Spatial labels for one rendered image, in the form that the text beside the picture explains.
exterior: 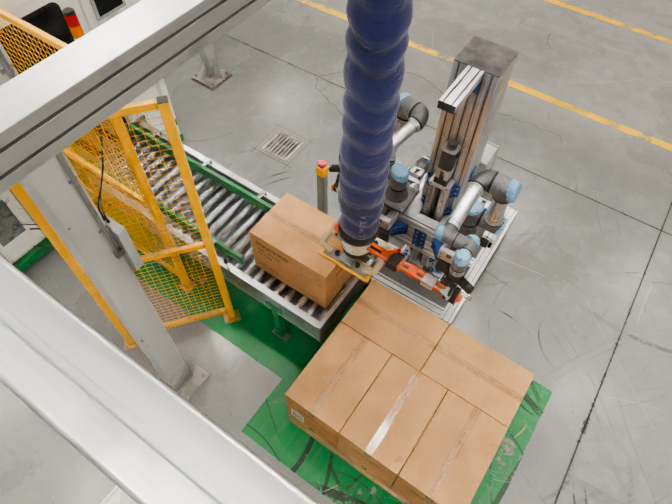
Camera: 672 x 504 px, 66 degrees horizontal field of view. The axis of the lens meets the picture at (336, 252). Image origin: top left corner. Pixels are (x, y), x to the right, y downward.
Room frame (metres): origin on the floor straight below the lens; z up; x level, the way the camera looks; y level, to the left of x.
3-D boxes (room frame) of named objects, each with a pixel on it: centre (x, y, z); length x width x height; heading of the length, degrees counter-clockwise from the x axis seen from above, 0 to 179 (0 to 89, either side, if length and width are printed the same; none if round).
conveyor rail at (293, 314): (2.11, 1.06, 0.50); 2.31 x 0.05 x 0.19; 57
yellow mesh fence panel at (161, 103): (1.69, 1.14, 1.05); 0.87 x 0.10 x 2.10; 109
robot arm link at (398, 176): (2.23, -0.38, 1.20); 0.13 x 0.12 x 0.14; 43
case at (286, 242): (1.95, 0.20, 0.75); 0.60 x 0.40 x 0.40; 57
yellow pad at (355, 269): (1.63, -0.07, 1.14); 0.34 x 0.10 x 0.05; 56
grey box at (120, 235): (1.39, 1.03, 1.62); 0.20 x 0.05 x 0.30; 57
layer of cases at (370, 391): (1.12, -0.49, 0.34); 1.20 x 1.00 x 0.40; 57
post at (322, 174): (2.48, 0.11, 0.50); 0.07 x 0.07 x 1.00; 57
